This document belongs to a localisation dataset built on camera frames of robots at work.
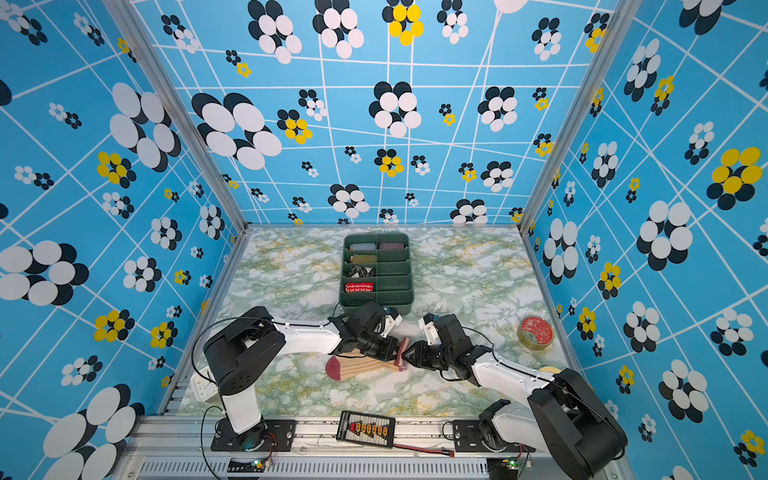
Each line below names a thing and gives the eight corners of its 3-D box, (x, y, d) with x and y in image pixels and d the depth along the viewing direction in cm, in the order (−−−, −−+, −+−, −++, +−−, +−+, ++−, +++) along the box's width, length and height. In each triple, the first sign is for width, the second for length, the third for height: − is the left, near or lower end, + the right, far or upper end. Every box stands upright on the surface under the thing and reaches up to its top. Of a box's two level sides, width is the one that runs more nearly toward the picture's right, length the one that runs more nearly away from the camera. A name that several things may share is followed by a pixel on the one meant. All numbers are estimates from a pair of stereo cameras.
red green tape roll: (521, 350, 90) (526, 345, 86) (513, 321, 96) (517, 315, 92) (553, 350, 90) (559, 344, 86) (543, 321, 96) (548, 315, 92)
